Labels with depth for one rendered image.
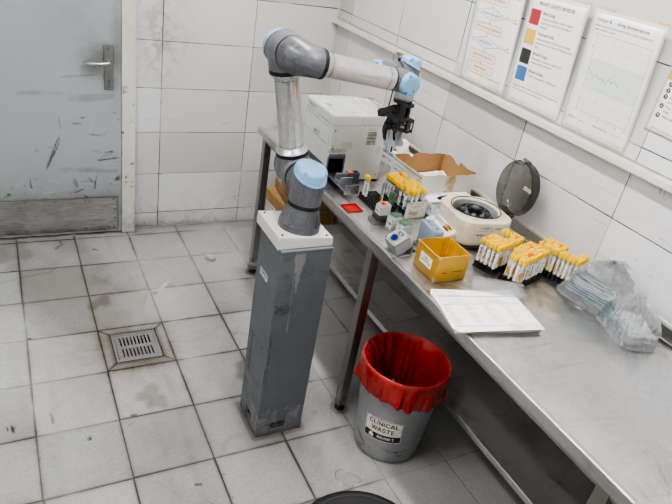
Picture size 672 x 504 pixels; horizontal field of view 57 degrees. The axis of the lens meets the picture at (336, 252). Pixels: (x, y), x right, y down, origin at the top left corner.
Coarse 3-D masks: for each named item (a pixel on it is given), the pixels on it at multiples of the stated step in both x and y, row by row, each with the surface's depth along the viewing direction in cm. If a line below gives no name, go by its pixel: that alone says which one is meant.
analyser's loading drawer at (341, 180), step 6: (330, 174) 266; (336, 174) 260; (342, 174) 261; (336, 180) 260; (342, 180) 257; (348, 180) 258; (342, 186) 256; (348, 186) 253; (354, 186) 254; (348, 192) 254; (354, 192) 256
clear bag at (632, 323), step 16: (608, 304) 201; (624, 304) 196; (640, 304) 193; (608, 320) 198; (624, 320) 192; (640, 320) 190; (656, 320) 190; (624, 336) 191; (640, 336) 189; (656, 336) 190
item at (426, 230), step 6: (426, 222) 224; (432, 222) 225; (420, 228) 227; (426, 228) 224; (432, 228) 221; (438, 228) 222; (420, 234) 228; (426, 234) 224; (432, 234) 220; (438, 234) 220
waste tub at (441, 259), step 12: (420, 240) 211; (432, 240) 214; (444, 240) 217; (420, 252) 211; (432, 252) 205; (444, 252) 220; (456, 252) 214; (468, 252) 209; (420, 264) 212; (432, 264) 206; (444, 264) 204; (456, 264) 207; (432, 276) 206; (444, 276) 207; (456, 276) 210
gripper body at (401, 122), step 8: (400, 104) 226; (408, 104) 223; (392, 112) 231; (400, 112) 226; (408, 112) 225; (392, 120) 230; (400, 120) 225; (408, 120) 227; (392, 128) 230; (400, 128) 227; (408, 128) 229
